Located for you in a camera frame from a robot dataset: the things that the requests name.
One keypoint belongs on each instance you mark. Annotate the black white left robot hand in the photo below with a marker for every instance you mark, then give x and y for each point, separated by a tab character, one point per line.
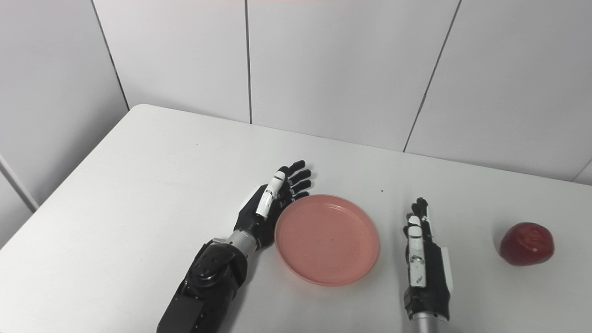
252	219

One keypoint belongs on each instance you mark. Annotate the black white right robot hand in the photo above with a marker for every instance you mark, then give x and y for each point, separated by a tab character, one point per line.
434	277

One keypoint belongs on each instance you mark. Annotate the pink round plate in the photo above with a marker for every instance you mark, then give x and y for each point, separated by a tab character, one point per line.
327	240

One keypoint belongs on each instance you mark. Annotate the red apple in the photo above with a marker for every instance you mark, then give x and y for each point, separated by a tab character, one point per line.
527	244

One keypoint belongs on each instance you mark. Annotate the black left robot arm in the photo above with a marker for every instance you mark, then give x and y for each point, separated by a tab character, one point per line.
208	277

